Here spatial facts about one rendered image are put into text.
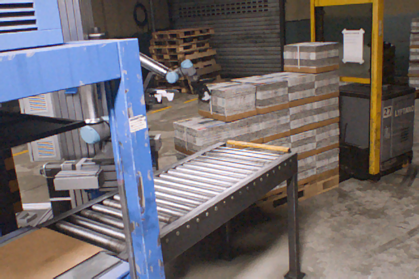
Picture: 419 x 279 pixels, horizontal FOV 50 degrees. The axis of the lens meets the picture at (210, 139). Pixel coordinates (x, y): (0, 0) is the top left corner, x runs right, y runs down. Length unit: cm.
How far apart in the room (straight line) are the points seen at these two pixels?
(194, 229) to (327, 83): 234
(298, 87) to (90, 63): 269
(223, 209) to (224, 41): 958
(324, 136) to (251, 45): 726
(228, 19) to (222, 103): 818
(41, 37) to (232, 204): 119
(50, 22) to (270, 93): 242
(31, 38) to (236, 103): 222
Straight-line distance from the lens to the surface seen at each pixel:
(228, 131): 329
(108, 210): 207
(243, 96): 335
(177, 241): 184
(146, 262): 143
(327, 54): 392
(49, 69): 111
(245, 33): 1115
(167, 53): 982
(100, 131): 267
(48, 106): 300
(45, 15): 132
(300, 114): 376
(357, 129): 453
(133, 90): 127
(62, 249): 180
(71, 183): 279
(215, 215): 201
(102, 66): 120
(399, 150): 466
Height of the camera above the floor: 160
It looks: 16 degrees down
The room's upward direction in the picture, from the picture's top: 4 degrees counter-clockwise
